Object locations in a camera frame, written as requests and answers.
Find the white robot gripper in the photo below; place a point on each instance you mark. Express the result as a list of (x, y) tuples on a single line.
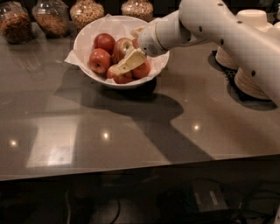
[(148, 40)]

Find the red-yellow apple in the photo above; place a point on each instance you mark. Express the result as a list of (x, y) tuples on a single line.
[(119, 78), (122, 45)]

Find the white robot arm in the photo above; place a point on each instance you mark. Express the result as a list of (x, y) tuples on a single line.
[(253, 50)]

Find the back right red apple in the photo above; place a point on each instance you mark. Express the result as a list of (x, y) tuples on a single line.
[(135, 43)]

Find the red apple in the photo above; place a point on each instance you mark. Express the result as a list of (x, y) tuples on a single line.
[(142, 70), (105, 42), (135, 43), (99, 61)]

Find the white ceramic bowl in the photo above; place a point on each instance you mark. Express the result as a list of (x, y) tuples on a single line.
[(159, 62)]

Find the back left red apple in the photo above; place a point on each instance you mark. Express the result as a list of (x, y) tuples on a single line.
[(105, 42)]

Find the white paper liner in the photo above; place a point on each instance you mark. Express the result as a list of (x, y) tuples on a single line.
[(116, 26)]

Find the glass cereal jar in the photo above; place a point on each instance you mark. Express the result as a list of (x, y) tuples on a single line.
[(141, 9), (84, 12), (52, 17), (15, 23)]

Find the front stack paper bowls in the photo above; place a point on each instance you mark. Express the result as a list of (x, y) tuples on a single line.
[(247, 85)]

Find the stack paper bowls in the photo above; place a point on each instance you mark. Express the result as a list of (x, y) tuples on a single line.
[(255, 18), (247, 85)]

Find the black rubber mat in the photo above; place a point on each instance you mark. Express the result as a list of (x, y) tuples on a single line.
[(240, 97)]

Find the far left glass cereal jar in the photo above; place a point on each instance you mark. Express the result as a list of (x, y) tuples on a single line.
[(15, 23)]

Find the back stack paper bowls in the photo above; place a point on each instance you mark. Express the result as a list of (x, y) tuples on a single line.
[(255, 18)]

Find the black box under table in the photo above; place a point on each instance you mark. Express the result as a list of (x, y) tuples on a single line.
[(196, 198)]

